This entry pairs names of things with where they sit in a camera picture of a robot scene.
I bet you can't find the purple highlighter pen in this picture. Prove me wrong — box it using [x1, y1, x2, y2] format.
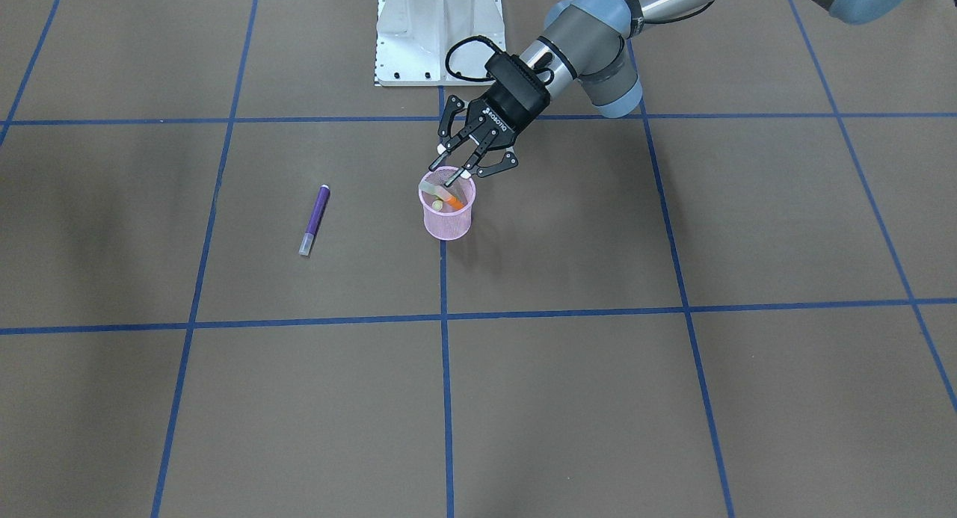
[298, 184, 331, 258]

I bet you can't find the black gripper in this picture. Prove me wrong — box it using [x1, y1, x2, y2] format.
[428, 53, 553, 188]

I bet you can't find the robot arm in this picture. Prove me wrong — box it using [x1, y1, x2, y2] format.
[428, 0, 717, 185]

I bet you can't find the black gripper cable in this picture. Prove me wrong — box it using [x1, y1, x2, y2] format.
[446, 35, 554, 85]

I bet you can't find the green highlighter pen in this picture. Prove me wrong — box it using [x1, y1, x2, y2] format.
[418, 180, 451, 199]

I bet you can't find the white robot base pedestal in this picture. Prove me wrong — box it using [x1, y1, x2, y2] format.
[374, 0, 506, 87]

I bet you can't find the pink mesh pen holder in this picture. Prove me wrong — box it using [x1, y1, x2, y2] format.
[418, 166, 476, 240]

